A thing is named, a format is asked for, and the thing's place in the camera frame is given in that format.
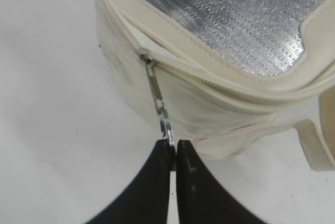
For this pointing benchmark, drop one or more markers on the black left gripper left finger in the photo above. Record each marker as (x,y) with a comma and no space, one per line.
(146,198)

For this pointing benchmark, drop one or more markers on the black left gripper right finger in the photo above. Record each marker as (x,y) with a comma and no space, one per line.
(200,197)

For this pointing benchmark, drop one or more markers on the cream canvas zipper bag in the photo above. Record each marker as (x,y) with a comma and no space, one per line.
(230,71)

